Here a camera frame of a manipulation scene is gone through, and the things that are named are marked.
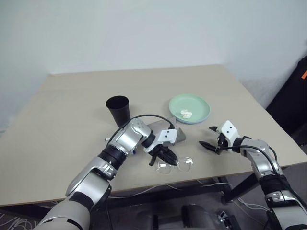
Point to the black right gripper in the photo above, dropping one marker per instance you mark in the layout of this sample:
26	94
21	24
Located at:
222	143

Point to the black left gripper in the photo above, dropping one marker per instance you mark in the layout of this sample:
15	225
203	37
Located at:
157	148

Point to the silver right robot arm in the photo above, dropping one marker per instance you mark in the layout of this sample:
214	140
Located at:
261	163

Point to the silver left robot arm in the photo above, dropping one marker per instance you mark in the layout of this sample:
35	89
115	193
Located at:
124	140

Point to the grey glasses case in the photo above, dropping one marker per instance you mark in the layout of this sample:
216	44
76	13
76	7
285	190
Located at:
181	137

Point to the black plastic cup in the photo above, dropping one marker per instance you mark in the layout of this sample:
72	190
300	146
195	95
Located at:
120	110

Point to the black case with orange label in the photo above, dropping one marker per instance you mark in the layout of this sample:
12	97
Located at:
290	103

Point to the light blue plate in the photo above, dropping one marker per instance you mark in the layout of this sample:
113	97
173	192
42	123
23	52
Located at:
193	122

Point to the white crumpled paper scrap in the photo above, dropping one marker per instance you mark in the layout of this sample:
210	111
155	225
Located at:
185	113

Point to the mint green plate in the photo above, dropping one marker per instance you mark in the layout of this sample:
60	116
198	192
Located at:
192	105

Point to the dark rounded shape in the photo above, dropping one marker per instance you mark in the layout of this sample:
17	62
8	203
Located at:
136	219
197	216

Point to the small black device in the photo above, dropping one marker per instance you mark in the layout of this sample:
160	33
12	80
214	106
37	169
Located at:
226	219

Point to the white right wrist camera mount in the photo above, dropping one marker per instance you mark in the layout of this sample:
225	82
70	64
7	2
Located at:
229	129

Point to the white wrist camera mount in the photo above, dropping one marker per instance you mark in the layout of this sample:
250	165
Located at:
166	136
229	129

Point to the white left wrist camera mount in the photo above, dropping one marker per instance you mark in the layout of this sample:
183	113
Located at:
166	136

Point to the clear frame glasses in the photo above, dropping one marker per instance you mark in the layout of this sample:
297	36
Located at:
184	164

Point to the black metal table frame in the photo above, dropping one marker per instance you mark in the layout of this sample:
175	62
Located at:
239	189

